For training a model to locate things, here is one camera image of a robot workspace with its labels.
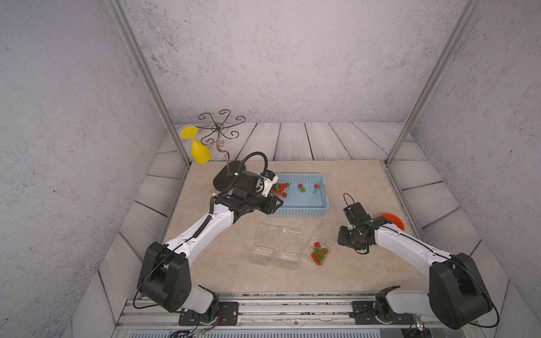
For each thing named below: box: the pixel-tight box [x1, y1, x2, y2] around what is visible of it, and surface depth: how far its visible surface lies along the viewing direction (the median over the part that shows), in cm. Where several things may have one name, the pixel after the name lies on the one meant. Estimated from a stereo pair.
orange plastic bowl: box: [378, 212, 406, 231], surface depth 95 cm
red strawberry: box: [310, 241, 329, 266], surface depth 88 cm
